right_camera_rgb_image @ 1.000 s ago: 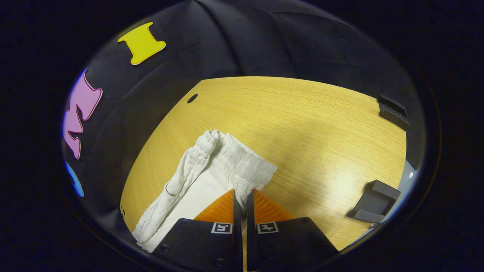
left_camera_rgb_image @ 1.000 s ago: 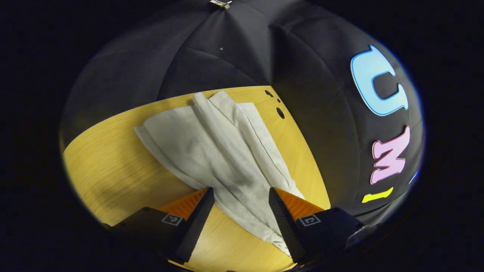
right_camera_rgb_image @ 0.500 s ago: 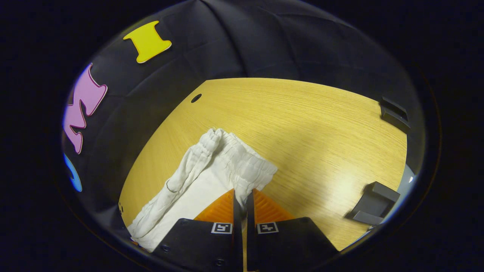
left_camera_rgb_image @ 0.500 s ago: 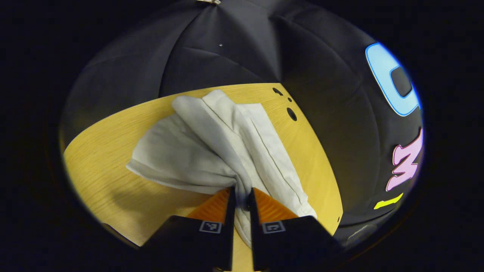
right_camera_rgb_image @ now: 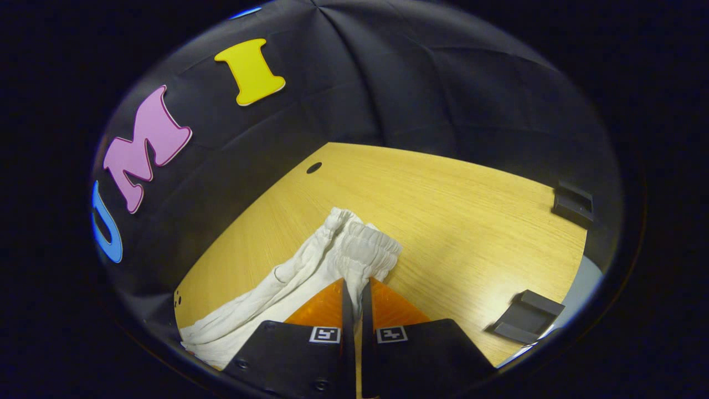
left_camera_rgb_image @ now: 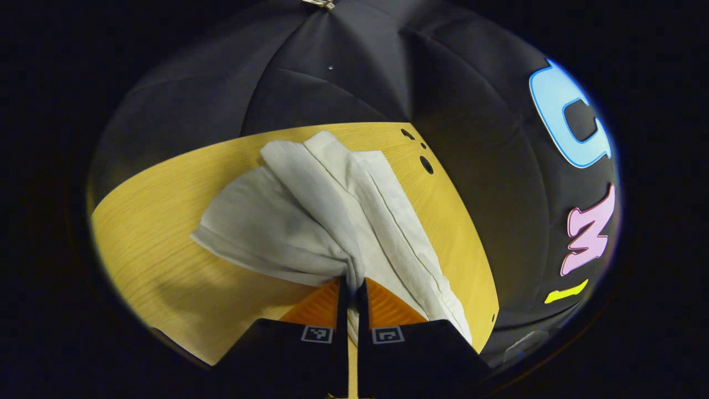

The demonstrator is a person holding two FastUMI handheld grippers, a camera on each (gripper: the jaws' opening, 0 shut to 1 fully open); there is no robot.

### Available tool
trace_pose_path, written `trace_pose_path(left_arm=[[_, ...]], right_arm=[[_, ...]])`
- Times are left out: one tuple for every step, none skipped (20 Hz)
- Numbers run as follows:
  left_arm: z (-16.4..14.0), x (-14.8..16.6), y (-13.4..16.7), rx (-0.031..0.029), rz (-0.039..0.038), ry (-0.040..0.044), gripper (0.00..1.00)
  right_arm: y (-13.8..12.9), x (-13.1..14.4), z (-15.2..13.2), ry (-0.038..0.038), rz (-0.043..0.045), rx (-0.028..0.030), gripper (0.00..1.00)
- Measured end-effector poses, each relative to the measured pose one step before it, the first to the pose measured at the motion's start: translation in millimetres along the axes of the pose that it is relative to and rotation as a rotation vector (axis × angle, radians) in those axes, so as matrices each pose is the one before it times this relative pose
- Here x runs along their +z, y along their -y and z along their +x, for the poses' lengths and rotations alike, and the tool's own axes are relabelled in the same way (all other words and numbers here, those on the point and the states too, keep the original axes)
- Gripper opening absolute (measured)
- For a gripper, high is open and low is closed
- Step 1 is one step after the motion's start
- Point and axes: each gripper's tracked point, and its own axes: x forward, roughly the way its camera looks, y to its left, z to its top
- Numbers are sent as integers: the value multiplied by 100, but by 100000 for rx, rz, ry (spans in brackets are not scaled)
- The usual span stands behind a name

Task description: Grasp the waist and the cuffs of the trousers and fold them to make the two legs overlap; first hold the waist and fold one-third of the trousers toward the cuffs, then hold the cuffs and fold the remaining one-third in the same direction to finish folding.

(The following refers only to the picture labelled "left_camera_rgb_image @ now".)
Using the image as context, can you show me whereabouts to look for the black backdrop cloth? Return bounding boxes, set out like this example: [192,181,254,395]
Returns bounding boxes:
[89,0,622,369]

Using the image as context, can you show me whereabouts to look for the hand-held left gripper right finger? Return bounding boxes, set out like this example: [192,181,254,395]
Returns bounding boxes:
[357,277,491,397]

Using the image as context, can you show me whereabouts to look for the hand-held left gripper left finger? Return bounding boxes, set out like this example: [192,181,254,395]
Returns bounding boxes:
[213,277,348,398]

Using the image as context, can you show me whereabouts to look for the white jeans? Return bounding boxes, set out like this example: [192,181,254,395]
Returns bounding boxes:
[190,130,473,347]

